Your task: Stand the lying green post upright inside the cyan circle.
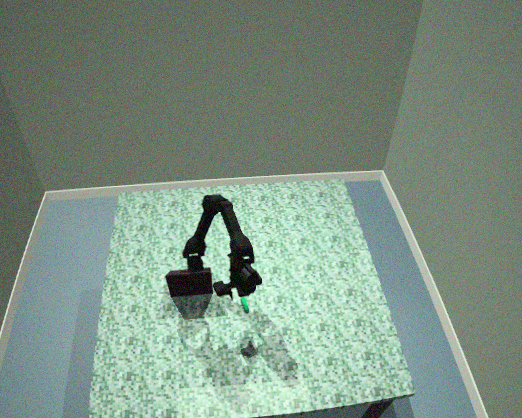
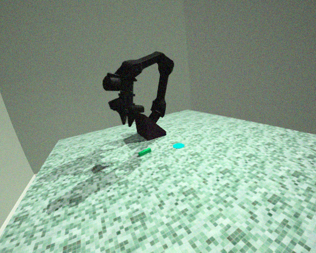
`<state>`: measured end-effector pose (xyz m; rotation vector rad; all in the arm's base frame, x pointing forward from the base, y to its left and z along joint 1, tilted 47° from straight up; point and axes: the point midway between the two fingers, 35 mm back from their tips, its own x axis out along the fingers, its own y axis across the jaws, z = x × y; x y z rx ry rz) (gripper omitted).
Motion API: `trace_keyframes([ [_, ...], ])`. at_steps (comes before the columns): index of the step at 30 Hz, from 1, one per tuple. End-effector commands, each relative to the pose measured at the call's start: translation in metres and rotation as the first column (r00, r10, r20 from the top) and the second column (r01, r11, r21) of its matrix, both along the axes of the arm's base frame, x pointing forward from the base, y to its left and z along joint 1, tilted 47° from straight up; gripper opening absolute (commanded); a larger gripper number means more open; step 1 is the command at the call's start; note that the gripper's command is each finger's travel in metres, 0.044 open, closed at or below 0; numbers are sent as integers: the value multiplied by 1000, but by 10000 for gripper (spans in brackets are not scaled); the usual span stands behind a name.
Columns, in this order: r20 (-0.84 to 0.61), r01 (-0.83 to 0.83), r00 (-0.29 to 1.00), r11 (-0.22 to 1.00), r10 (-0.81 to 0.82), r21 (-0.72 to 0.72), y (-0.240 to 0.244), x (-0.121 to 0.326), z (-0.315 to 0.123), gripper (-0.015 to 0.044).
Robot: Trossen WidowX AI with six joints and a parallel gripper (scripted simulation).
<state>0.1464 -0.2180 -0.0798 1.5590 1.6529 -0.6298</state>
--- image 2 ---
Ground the green rectangular post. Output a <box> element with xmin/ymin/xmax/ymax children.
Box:
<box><xmin>138</xmin><ymin>148</ymin><xmax>151</xmax><ymax>157</ymax></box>

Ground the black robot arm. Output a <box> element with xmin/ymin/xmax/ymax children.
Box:
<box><xmin>102</xmin><ymin>51</ymin><xmax>174</xmax><ymax>123</ymax></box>

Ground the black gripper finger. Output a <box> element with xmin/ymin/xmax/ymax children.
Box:
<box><xmin>125</xmin><ymin>112</ymin><xmax>138</xmax><ymax>127</ymax></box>
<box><xmin>116</xmin><ymin>109</ymin><xmax>128</xmax><ymax>125</ymax></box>

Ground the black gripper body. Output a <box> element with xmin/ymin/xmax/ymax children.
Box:
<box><xmin>118</xmin><ymin>91</ymin><xmax>144</xmax><ymax>113</ymax></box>

